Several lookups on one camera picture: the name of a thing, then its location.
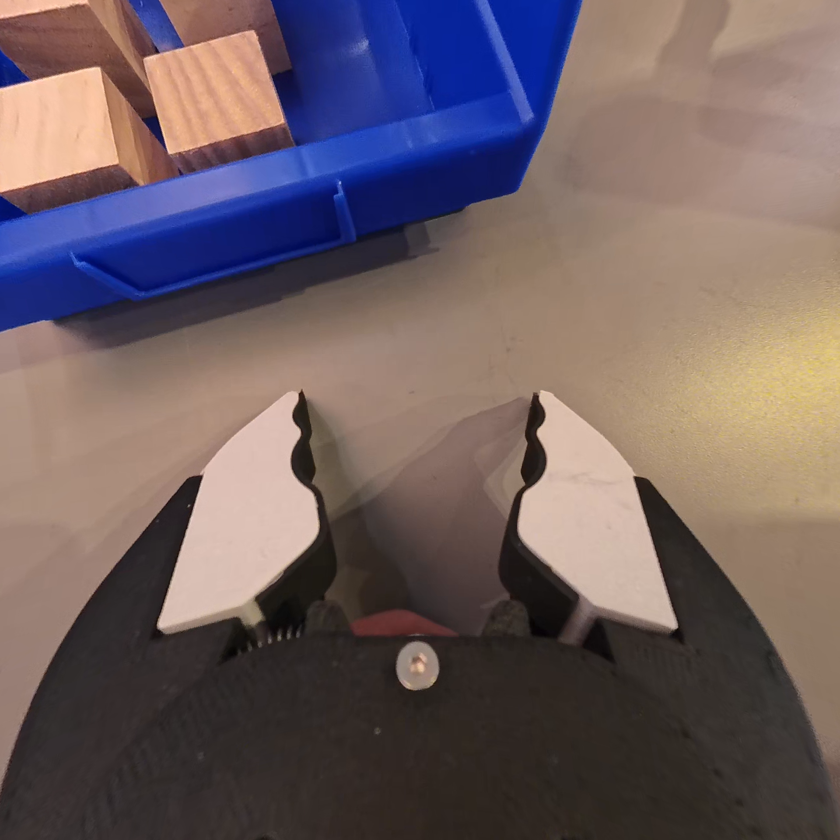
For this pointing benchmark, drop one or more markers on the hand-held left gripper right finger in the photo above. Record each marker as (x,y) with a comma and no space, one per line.
(590,518)

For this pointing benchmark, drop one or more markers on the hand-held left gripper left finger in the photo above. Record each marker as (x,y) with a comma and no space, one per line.
(243,518)

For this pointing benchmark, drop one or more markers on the wooden cube block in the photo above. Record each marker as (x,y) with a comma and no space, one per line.
(59,138)
(216,98)
(59,33)
(229,19)

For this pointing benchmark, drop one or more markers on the blue plastic bin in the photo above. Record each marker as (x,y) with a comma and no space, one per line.
(394,98)

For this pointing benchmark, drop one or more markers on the grey desk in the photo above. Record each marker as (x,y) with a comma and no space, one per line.
(656,328)

